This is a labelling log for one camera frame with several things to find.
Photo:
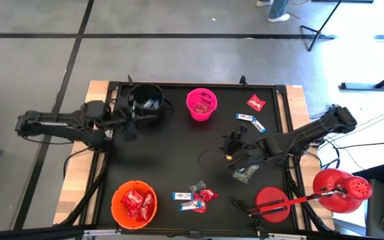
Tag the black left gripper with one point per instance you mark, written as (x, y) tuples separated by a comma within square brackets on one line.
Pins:
[(123, 106)]

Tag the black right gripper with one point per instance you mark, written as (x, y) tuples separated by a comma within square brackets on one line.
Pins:
[(245, 151)]

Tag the clear green candy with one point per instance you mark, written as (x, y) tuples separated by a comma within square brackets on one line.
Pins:
[(241, 177), (253, 170), (198, 186)]

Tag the clear reddish candy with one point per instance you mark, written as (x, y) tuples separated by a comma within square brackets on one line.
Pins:
[(197, 106), (200, 111), (204, 108)]

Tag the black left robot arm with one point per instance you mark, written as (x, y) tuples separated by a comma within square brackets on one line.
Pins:
[(55, 125)]

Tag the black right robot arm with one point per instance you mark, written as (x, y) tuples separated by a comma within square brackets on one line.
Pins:
[(305, 133)]

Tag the black pumpkin face bucket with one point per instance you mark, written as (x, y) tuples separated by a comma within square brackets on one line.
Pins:
[(135, 91)]

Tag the pink plastic bucket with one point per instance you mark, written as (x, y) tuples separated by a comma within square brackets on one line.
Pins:
[(193, 116)]

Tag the red desk lamp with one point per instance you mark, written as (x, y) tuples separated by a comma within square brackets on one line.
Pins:
[(338, 190)]

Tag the orange pumpkin face bucket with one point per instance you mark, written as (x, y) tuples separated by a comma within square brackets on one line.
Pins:
[(118, 216)]

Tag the black desk foot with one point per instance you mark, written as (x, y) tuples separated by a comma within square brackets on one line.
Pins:
[(362, 86)]

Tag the person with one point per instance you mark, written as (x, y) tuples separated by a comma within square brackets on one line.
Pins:
[(277, 8)]

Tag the black tripod stand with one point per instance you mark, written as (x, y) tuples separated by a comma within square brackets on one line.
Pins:
[(325, 21)]

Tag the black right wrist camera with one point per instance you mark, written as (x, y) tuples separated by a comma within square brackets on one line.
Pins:
[(239, 132)]

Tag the black aluminium table frame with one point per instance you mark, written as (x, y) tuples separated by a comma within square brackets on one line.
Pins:
[(212, 231)]

